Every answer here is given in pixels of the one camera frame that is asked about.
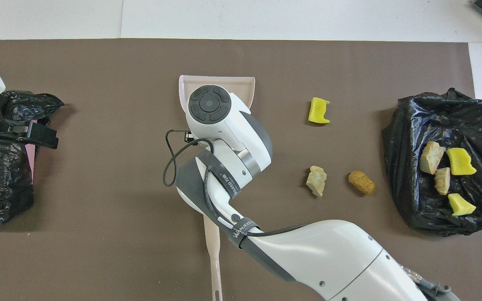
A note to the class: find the black bag lined bin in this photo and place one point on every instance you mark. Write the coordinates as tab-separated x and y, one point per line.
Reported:
412	188

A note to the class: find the brown table mat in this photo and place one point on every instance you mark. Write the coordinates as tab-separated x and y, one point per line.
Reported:
98	62

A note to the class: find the yellow sponge chunk green edge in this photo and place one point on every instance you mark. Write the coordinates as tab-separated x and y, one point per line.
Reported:
460	205

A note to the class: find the small pale foam scrap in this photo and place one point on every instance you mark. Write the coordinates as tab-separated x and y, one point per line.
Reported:
442	181

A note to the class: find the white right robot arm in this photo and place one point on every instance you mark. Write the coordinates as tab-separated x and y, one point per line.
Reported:
308	251

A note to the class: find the orange brown fried nugget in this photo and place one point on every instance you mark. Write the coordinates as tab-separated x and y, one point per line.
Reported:
361	182

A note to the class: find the large pale foam scrap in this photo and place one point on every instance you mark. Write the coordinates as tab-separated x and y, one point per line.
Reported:
431	157

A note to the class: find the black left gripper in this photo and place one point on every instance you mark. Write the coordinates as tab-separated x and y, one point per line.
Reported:
40	136

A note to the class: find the large yellow sponge chunk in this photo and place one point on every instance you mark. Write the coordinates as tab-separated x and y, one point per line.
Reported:
460	161

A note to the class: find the pale pink plastic dustpan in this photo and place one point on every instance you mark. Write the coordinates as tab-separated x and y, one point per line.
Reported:
241	85

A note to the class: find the yellow notched sponge piece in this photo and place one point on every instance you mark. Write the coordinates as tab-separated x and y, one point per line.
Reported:
318	110

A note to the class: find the beige hand brush black bristles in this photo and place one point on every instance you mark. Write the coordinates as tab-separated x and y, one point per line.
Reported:
213	251

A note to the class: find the pink bin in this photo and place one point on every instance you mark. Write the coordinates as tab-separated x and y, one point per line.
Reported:
29	163

